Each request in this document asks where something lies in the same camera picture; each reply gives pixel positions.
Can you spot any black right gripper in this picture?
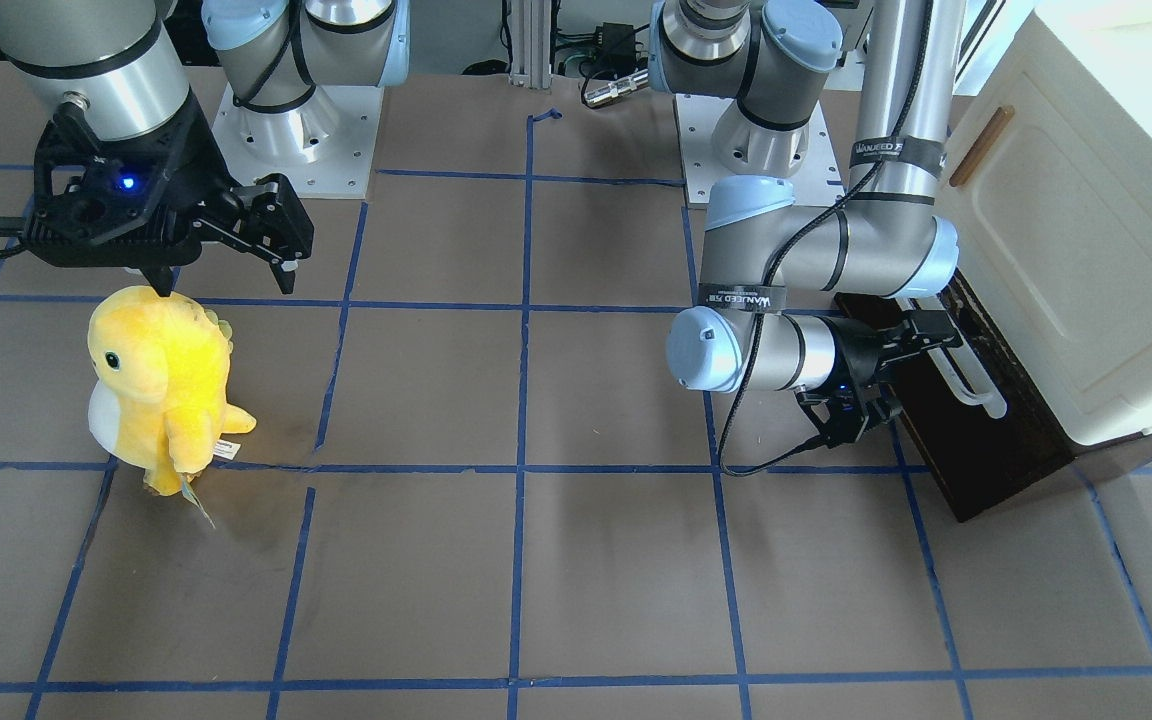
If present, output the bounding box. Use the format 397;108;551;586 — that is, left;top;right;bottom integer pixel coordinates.
24;97;314;300

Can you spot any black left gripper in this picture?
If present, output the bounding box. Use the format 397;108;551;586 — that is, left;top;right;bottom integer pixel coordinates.
796;309;964;448

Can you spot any dark brown wooden drawer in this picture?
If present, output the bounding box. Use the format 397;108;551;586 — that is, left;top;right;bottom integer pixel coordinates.
833;272;1077;523

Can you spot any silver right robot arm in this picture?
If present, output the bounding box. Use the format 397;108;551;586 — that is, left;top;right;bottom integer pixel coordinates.
0;1;314;296

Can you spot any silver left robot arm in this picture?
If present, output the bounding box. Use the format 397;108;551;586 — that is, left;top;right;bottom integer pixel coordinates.
649;1;965;448

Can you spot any yellow plush toy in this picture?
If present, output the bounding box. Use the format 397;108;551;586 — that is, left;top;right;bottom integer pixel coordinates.
88;286;257;501

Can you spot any cream plastic cabinet box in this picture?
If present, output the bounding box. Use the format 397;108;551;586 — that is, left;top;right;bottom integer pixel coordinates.
938;1;1152;445

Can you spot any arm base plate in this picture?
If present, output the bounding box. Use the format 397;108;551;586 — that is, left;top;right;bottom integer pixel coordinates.
675;94;844;209
212;86;385;200

